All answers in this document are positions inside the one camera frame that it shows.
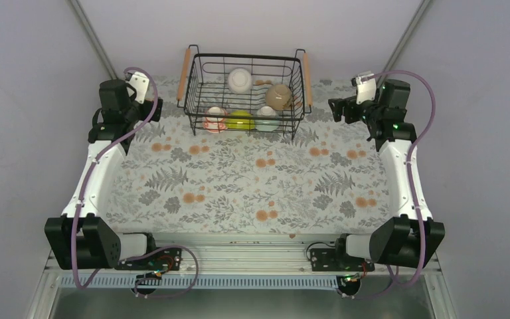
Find perforated cable duct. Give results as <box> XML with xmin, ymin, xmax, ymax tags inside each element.
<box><xmin>58</xmin><ymin>274</ymin><xmax>339</xmax><ymax>290</ymax></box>

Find light green bowl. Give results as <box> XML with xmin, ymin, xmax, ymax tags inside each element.
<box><xmin>254</xmin><ymin>106</ymin><xmax>280</xmax><ymax>132</ymax></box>

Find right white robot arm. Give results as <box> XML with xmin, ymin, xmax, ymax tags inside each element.
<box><xmin>328</xmin><ymin>76</ymin><xmax>445</xmax><ymax>270</ymax></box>

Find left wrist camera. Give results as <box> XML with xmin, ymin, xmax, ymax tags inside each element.
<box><xmin>125</xmin><ymin>69</ymin><xmax>151</xmax><ymax>104</ymax></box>

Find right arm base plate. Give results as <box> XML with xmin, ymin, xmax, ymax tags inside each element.
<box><xmin>309</xmin><ymin>248</ymin><xmax>375</xmax><ymax>272</ymax></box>

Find aluminium rail frame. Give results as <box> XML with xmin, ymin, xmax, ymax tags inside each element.
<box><xmin>28</xmin><ymin>234</ymin><xmax>456</xmax><ymax>318</ymax></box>

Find black wire dish rack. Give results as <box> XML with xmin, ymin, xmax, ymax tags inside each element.
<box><xmin>177</xmin><ymin>45</ymin><xmax>313</xmax><ymax>138</ymax></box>

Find white ceramic bowl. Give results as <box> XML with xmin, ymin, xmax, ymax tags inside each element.
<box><xmin>227</xmin><ymin>68</ymin><xmax>253</xmax><ymax>94</ymax></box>

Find yellow-green bowl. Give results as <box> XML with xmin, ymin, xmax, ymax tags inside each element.
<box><xmin>224</xmin><ymin>110</ymin><xmax>255</xmax><ymax>130</ymax></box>

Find pink patterned bowl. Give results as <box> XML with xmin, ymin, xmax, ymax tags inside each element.
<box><xmin>203</xmin><ymin>106</ymin><xmax>228</xmax><ymax>134</ymax></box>

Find floral tablecloth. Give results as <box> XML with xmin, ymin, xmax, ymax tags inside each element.
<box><xmin>104</xmin><ymin>76</ymin><xmax>390</xmax><ymax>234</ymax></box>

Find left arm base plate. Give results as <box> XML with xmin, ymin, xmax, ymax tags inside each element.
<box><xmin>115</xmin><ymin>248</ymin><xmax>182</xmax><ymax>272</ymax></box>

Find beige ceramic bowl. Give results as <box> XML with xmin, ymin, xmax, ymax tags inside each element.
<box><xmin>265</xmin><ymin>84</ymin><xmax>293</xmax><ymax>111</ymax></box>

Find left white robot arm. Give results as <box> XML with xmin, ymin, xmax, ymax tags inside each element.
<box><xmin>44</xmin><ymin>71</ymin><xmax>163</xmax><ymax>270</ymax></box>

